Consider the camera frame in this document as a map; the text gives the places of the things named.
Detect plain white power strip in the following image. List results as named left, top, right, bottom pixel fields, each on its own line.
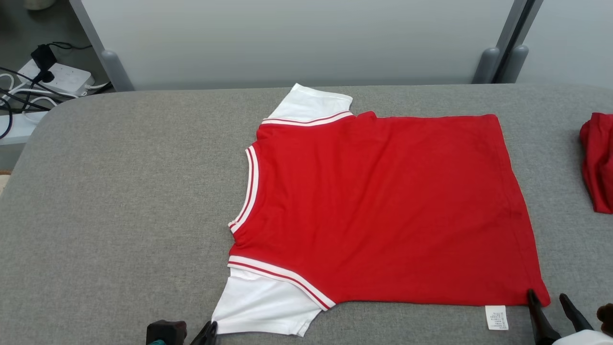
left=0, top=113, right=48, bottom=144

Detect grey partition post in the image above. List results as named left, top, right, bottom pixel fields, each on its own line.
left=498, top=0, right=544, bottom=83
left=69, top=0, right=136, bottom=92
left=472, top=0, right=527, bottom=84

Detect white power strip with cables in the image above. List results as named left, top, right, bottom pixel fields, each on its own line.
left=0, top=67, right=77, bottom=139

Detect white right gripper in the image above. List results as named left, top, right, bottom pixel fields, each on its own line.
left=526, top=289, right=613, bottom=345

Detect red shirt with white sleeves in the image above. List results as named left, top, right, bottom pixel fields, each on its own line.
left=211, top=83, right=551, bottom=337

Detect black power adapter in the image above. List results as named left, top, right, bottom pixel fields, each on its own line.
left=31, top=44, right=57, bottom=72

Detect red shorts with white stripes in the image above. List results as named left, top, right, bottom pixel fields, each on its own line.
left=579, top=112, right=613, bottom=214

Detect white power strip with sockets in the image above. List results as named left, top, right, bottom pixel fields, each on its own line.
left=18, top=58, right=94, bottom=96

